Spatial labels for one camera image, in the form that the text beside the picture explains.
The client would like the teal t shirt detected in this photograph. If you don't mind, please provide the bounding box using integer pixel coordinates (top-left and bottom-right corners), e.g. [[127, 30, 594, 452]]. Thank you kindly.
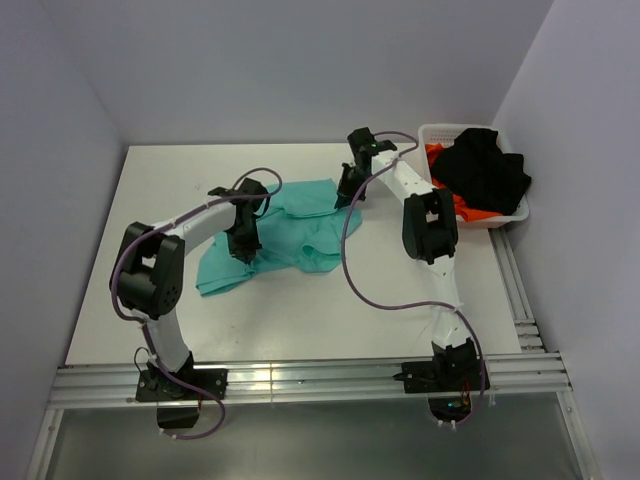
[[196, 179, 363, 297]]

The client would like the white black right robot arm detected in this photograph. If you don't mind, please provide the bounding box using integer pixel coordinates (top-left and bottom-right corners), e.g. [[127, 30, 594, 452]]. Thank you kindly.
[[335, 127, 488, 391]]

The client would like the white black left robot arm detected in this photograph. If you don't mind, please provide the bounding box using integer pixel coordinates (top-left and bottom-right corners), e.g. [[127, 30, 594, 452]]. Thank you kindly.
[[110, 178, 273, 399]]

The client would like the white perforated plastic basket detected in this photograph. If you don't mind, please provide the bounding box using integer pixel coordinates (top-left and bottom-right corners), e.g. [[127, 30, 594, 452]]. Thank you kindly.
[[417, 123, 529, 229]]

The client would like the orange t shirt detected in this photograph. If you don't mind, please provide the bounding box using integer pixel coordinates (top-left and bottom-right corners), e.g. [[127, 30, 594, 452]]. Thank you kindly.
[[425, 143, 500, 222]]

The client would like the black t shirt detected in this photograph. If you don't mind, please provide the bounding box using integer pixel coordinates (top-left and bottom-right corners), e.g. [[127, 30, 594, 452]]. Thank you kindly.
[[431, 128, 532, 216]]

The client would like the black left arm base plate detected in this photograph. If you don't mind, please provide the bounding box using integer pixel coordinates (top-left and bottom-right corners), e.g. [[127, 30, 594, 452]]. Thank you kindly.
[[135, 368, 228, 403]]

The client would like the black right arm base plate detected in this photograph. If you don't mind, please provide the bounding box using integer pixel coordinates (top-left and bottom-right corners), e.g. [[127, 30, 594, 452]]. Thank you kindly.
[[393, 357, 490, 394]]

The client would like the aluminium table frame rail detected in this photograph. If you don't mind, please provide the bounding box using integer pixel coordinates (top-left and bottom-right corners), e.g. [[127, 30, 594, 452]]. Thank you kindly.
[[27, 229, 601, 479]]

